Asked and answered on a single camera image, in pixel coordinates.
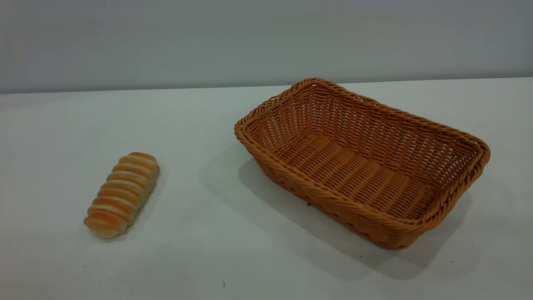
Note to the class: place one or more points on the orange woven wicker basket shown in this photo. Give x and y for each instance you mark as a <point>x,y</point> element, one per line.
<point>354,166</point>

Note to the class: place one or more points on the striped long bread roll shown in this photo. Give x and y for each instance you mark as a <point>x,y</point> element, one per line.
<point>121,194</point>

